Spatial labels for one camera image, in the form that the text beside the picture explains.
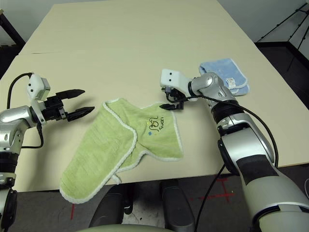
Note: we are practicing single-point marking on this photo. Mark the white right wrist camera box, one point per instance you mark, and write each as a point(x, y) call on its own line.
point(173, 77)

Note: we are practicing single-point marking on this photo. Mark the black tripod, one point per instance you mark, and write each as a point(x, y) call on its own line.
point(297, 26)

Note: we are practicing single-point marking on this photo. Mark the folded light blue towel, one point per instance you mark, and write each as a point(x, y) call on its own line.
point(229, 66)

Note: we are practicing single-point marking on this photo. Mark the beige robot torso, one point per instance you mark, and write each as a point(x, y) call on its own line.
point(120, 228)

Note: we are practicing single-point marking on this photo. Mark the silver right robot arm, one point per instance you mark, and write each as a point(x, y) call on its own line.
point(253, 149)

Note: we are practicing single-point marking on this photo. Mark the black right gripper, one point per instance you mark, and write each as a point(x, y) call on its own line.
point(179, 96)

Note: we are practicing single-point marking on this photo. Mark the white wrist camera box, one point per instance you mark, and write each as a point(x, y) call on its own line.
point(173, 77)
point(36, 87)

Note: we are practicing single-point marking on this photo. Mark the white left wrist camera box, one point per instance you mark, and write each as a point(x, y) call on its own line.
point(36, 87)

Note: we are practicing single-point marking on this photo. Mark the dark grey right robot leg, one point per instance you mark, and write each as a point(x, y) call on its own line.
point(177, 207)

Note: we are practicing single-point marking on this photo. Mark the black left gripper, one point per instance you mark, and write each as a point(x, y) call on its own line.
point(54, 108)

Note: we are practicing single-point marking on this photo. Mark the green towel with white trim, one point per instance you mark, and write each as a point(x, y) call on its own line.
point(108, 145)

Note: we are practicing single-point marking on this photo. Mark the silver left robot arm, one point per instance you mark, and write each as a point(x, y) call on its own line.
point(14, 120)

